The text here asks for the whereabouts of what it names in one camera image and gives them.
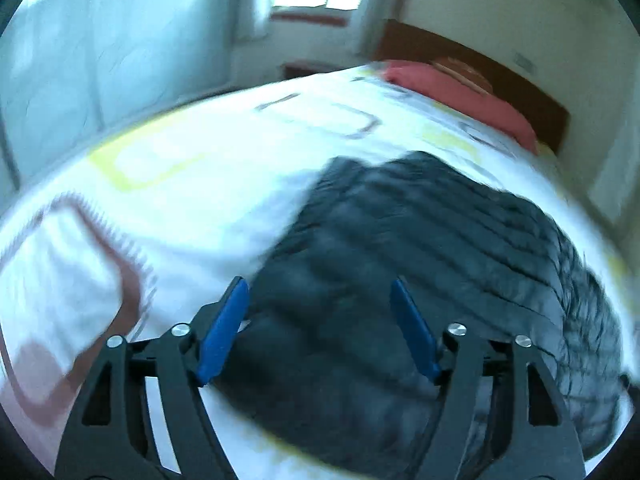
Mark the red pillow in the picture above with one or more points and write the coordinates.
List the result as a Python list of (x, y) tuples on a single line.
[(450, 90)]

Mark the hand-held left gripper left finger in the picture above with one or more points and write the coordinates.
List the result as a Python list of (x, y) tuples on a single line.
[(222, 335)]

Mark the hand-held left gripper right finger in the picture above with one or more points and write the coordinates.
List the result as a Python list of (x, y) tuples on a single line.
[(415, 335)]

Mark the wooden nightstand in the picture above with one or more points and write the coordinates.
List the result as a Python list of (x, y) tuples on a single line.
[(305, 67)]

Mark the brown embroidered cushion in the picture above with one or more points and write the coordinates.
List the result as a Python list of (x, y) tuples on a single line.
[(465, 72)]

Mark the black puffer jacket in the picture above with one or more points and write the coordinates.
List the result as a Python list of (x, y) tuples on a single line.
[(425, 240)]

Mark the wall socket plate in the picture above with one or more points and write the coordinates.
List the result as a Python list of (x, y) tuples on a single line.
[(523, 63)]

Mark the brown wooden headboard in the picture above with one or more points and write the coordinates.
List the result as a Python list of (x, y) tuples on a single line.
[(525, 95)]

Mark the bed with patterned sheet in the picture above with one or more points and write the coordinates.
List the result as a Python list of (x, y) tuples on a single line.
[(200, 185)]

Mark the wardrobe with glass doors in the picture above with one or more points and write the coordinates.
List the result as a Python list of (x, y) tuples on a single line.
[(100, 60)]

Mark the pale curtain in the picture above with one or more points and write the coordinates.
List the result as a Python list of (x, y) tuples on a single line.
[(380, 5), (255, 0)]

